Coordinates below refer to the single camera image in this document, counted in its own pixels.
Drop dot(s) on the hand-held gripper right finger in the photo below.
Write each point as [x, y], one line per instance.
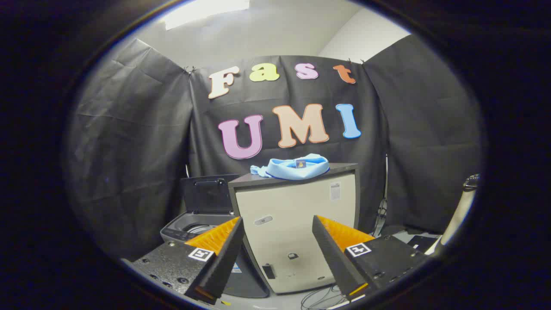
[333, 258]

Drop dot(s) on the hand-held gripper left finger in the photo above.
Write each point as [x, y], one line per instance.
[226, 258]

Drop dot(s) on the grey washing machine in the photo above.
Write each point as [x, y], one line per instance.
[206, 194]

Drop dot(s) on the light blue shirt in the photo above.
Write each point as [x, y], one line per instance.
[292, 170]

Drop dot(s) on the beige cabinet with grey top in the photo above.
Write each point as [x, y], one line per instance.
[292, 202]

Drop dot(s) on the dark flat object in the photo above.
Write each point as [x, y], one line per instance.
[419, 242]

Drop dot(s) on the black backdrop cloth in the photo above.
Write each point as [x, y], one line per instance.
[129, 150]

